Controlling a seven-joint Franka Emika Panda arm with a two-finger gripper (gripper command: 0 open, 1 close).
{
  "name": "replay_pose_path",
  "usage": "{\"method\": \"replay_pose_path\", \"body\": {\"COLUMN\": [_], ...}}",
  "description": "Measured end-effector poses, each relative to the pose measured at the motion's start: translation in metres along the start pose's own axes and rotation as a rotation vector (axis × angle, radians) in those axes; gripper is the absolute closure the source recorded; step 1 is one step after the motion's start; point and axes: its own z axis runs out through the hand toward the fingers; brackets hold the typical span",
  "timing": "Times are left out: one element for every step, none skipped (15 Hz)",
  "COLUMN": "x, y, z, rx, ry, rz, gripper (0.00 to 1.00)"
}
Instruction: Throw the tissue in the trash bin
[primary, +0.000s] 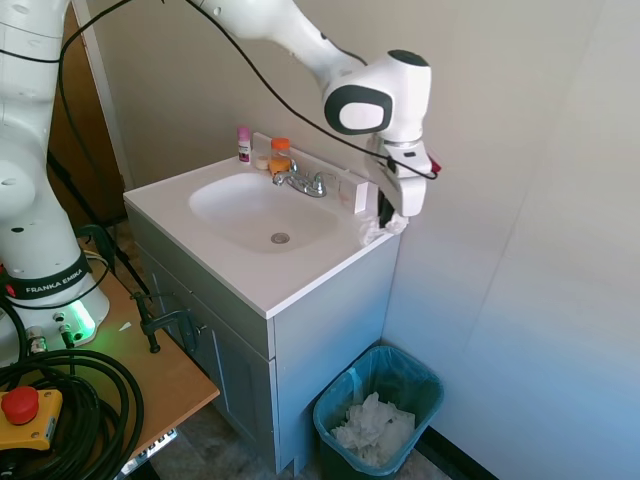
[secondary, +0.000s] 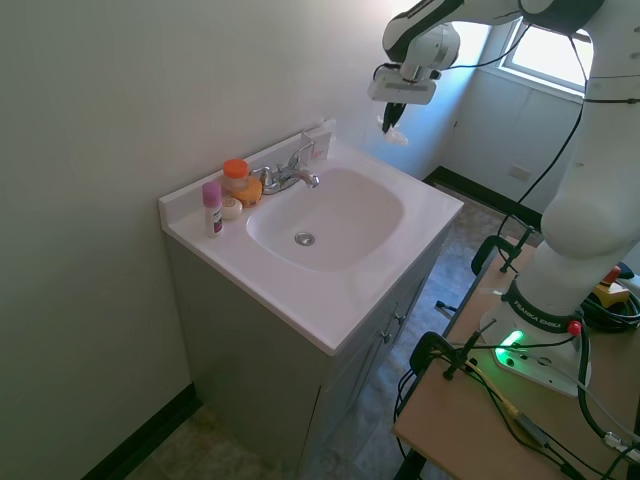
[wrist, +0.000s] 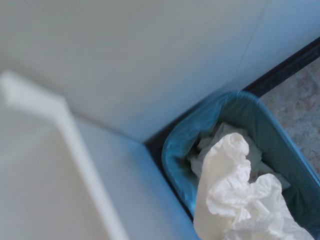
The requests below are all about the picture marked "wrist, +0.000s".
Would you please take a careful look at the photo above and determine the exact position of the black baseboard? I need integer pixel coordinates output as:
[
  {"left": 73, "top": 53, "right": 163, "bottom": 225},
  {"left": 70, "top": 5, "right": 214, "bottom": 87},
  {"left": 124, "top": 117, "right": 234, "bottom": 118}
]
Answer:
[{"left": 143, "top": 36, "right": 320, "bottom": 151}]

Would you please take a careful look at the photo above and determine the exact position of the white sink countertop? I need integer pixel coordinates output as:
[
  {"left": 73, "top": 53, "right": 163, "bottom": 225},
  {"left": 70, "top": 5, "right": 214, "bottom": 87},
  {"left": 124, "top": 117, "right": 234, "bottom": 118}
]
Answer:
[{"left": 0, "top": 71, "right": 130, "bottom": 240}]

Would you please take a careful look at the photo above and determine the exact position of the white tissue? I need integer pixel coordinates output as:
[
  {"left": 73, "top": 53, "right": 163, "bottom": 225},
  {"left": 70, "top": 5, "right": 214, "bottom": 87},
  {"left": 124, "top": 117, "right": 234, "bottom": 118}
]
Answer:
[{"left": 193, "top": 132, "right": 315, "bottom": 240}]

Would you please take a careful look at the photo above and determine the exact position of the grey vanity cabinet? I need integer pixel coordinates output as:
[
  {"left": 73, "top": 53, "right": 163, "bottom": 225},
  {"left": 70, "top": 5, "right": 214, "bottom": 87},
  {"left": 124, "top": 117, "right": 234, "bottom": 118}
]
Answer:
[{"left": 71, "top": 116, "right": 201, "bottom": 240}]

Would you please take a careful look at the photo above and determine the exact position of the pile of discarded tissues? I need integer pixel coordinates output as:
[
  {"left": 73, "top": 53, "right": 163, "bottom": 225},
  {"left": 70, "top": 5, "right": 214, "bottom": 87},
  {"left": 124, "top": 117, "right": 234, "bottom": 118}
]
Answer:
[{"left": 188, "top": 121, "right": 292, "bottom": 191}]

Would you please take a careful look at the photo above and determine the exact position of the dark green trash bin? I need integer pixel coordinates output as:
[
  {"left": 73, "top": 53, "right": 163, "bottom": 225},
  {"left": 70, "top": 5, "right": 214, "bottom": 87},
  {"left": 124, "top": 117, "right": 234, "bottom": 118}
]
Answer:
[{"left": 161, "top": 90, "right": 320, "bottom": 226}]

